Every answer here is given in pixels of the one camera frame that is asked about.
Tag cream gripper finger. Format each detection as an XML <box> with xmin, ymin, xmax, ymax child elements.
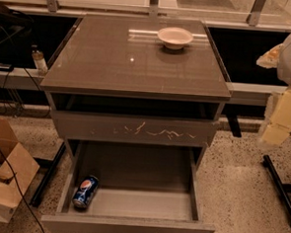
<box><xmin>257</xmin><ymin>86</ymin><xmax>291</xmax><ymax>149</ymax></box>
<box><xmin>256</xmin><ymin>43</ymin><xmax>283</xmax><ymax>69</ymax></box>

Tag blue pepsi can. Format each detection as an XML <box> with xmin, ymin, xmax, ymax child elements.
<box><xmin>72</xmin><ymin>176</ymin><xmax>99</xmax><ymax>208</ymax></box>

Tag grey drawer cabinet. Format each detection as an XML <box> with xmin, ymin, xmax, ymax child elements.
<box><xmin>41</xmin><ymin>16</ymin><xmax>231</xmax><ymax>155</ymax></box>

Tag open grey middle drawer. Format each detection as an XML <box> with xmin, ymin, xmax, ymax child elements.
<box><xmin>42</xmin><ymin>141</ymin><xmax>215</xmax><ymax>233</ymax></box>

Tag grey top drawer front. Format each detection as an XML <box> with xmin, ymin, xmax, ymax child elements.
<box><xmin>51</xmin><ymin>111</ymin><xmax>218</xmax><ymax>147</ymax></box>

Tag white bowl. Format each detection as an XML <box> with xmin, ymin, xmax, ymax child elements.
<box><xmin>158</xmin><ymin>27</ymin><xmax>193</xmax><ymax>50</ymax></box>

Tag small clear bottle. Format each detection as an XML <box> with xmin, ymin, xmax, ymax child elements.
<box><xmin>32</xmin><ymin>44</ymin><xmax>48</xmax><ymax>76</ymax></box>

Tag small black device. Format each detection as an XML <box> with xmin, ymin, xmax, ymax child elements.
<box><xmin>0</xmin><ymin>63</ymin><xmax>14</xmax><ymax>72</ymax></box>

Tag cardboard box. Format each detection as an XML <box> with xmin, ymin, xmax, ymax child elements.
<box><xmin>0</xmin><ymin>118</ymin><xmax>39</xmax><ymax>223</ymax></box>

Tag black cable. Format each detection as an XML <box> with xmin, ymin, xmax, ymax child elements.
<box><xmin>0</xmin><ymin>124</ymin><xmax>54</xmax><ymax>233</ymax></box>

